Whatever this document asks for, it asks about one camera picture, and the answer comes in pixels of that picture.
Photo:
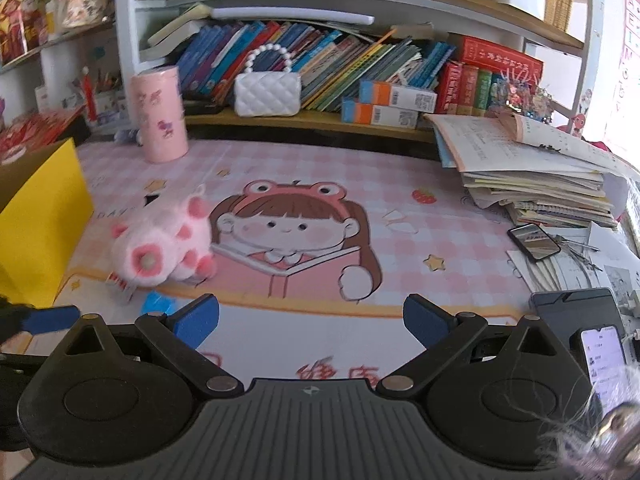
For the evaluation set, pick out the red thick standing book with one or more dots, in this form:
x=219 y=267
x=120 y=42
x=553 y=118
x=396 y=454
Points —
x=449 y=87

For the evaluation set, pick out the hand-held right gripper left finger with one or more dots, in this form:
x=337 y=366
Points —
x=196 y=319

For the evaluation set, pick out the small black phone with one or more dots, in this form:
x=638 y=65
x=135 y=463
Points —
x=534 y=242

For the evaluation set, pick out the pink cylinder container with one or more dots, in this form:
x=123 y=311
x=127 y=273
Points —
x=160 y=115

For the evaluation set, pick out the metal drawing compass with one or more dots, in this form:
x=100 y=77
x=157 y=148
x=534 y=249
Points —
x=575 y=250

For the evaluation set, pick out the red cartoon wall sticker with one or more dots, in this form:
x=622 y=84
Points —
x=580 y=115

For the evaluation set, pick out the orange white carton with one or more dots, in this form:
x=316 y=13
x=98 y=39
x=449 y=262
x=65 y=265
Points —
x=400 y=96
x=380 y=114

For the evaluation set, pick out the printed pink desk mat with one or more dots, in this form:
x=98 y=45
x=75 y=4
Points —
x=450 y=280

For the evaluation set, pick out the white quilted handbag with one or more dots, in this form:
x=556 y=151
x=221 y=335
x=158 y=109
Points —
x=267 y=94

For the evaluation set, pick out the green thick standing book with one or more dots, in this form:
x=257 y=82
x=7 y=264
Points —
x=483 y=92

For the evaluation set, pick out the black tablet device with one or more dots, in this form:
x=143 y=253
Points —
x=565 y=310

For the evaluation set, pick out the pile of red packets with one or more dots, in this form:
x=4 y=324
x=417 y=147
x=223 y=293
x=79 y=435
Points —
x=35 y=130

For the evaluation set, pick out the stack of paper workbooks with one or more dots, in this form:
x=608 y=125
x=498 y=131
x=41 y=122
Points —
x=530 y=160

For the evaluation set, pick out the yellow cardboard box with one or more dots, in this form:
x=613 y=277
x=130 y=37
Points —
x=35 y=225

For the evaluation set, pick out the grey lying book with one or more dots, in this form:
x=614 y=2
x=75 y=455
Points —
x=172 y=30

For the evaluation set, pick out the lit smartphone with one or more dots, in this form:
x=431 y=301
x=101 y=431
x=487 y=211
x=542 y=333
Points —
x=602 y=360

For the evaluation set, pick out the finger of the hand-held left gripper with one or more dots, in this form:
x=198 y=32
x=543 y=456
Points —
x=52 y=319
x=10 y=400

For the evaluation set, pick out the small blue item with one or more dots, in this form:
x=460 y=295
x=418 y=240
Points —
x=157 y=303

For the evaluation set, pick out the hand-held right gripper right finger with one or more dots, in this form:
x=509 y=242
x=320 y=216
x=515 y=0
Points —
x=425 y=319

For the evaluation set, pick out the row of colourful books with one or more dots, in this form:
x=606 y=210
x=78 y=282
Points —
x=340 y=65

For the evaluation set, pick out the pen holder with pens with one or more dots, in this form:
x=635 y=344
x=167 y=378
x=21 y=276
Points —
x=102 y=97

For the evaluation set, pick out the colourful figure ornament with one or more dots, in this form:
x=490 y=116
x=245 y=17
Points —
x=522 y=97

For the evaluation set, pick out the pink plush toy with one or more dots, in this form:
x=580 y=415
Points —
x=160 y=245

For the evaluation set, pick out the white wooden bookshelf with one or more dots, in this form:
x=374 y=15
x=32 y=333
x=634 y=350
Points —
x=127 y=35

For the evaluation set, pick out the fuzzy lilac cloth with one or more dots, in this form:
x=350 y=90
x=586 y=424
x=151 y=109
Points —
x=570 y=440

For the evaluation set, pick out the alphabet wall poster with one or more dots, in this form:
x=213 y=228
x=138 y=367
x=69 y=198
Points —
x=625 y=60

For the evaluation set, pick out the red snack bags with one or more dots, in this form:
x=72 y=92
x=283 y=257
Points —
x=20 y=25

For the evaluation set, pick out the red lying dictionary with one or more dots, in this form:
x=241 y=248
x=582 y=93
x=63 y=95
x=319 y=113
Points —
x=500 y=57

